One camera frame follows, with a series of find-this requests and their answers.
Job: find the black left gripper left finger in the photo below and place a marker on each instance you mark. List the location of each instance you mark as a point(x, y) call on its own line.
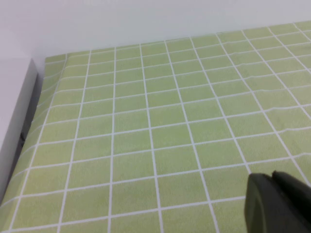
point(261, 206)

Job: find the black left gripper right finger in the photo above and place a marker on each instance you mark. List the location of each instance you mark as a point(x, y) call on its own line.
point(296, 208)

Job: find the green checked tablecloth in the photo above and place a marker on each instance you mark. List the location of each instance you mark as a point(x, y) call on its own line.
point(150, 126)

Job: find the white side board panel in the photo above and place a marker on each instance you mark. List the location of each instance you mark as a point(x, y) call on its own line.
point(17, 106)

